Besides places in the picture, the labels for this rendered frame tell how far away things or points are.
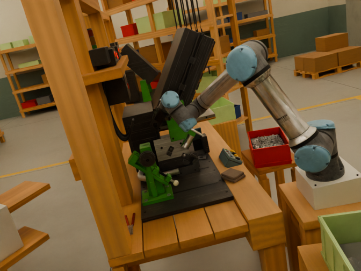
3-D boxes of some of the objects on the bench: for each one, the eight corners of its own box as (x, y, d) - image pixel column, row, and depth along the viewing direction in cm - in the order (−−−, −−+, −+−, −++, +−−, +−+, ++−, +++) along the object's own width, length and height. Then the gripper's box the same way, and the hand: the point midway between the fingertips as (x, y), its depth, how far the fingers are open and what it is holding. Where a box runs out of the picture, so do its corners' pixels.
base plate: (193, 130, 249) (193, 128, 248) (233, 199, 144) (233, 195, 144) (140, 143, 246) (139, 140, 246) (142, 222, 142) (141, 219, 141)
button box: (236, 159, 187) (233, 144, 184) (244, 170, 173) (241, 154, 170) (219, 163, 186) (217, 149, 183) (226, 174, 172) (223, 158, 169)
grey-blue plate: (204, 147, 205) (200, 126, 201) (204, 148, 204) (200, 127, 199) (189, 151, 205) (185, 130, 200) (190, 152, 203) (186, 131, 199)
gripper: (183, 103, 155) (177, 112, 175) (160, 90, 154) (157, 99, 175) (174, 118, 153) (168, 125, 174) (151, 105, 152) (149, 113, 173)
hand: (160, 116), depth 173 cm, fingers open, 5 cm apart
